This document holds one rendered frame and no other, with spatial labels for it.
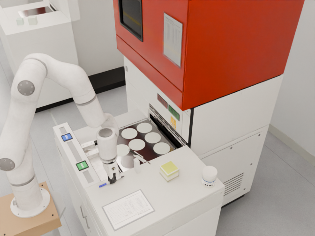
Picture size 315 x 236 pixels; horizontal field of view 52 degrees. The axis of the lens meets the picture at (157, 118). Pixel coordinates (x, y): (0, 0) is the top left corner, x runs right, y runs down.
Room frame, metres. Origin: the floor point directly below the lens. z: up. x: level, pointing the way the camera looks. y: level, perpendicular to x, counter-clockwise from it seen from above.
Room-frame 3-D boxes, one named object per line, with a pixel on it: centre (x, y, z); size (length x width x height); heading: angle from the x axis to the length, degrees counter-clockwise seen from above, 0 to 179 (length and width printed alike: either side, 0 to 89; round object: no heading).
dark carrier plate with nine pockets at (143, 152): (1.40, 0.12, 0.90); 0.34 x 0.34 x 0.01; 30
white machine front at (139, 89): (1.68, 0.03, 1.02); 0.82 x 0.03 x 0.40; 30
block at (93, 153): (1.32, 0.38, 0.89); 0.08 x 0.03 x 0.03; 120
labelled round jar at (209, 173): (1.04, -0.26, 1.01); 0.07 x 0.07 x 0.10
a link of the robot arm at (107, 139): (1.06, 0.23, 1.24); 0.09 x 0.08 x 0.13; 173
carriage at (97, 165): (1.25, 0.34, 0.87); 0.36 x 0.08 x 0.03; 30
